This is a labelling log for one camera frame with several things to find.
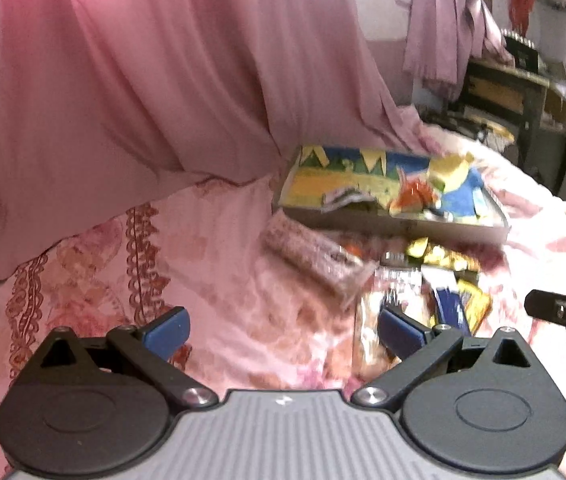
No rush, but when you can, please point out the yellow patterned bag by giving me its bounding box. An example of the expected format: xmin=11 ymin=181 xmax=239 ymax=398
xmin=478 ymin=122 xmax=516 ymax=154

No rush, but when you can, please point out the pale clear snack packet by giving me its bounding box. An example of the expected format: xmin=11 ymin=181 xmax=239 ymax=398
xmin=262 ymin=209 xmax=380 ymax=311

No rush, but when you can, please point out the yellow foil packet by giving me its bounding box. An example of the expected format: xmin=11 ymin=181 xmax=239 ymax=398
xmin=428 ymin=152 xmax=476 ymax=192

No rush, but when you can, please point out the green patterned snack packet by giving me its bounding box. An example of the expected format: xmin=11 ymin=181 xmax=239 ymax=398
xmin=320 ymin=187 xmax=378 ymax=213

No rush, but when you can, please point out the orange wrapper snack packet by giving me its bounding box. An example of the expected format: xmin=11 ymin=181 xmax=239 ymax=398
xmin=389 ymin=175 xmax=444 ymax=217

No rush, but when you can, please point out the cardboard box with colourful print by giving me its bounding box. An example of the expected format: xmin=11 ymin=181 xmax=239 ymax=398
xmin=273 ymin=145 xmax=512 ymax=244

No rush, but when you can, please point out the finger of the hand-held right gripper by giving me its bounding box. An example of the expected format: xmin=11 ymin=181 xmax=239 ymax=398
xmin=525 ymin=289 xmax=566 ymax=349

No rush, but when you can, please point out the pink curtain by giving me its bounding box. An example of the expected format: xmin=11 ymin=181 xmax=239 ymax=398
xmin=0 ymin=0 xmax=434 ymax=306

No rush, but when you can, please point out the purple and white snack packet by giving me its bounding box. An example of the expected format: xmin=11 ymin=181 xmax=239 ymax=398
xmin=423 ymin=267 xmax=474 ymax=337

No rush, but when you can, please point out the pink floral bedsheet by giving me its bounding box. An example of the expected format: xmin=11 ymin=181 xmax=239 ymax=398
xmin=0 ymin=110 xmax=566 ymax=480

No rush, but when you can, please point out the mauve hanging cloth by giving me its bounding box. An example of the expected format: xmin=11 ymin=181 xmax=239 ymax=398
xmin=403 ymin=0 xmax=514 ymax=99

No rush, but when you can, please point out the yellow snack packet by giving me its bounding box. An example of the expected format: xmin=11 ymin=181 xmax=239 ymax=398
xmin=458 ymin=280 xmax=494 ymax=337

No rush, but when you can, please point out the wooden desk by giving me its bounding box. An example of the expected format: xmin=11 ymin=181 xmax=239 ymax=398
xmin=445 ymin=57 xmax=566 ymax=196

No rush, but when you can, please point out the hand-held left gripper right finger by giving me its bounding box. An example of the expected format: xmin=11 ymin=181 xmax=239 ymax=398
xmin=352 ymin=306 xmax=534 ymax=409

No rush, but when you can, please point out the gold foil snack packet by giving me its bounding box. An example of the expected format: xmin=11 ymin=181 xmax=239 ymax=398
xmin=407 ymin=237 xmax=480 ymax=272

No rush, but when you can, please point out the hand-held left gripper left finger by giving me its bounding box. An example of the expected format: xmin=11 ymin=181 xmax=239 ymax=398
xmin=37 ymin=306 xmax=220 ymax=409

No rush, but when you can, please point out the black box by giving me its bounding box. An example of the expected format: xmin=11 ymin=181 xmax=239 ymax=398
xmin=502 ymin=30 xmax=540 ymax=73

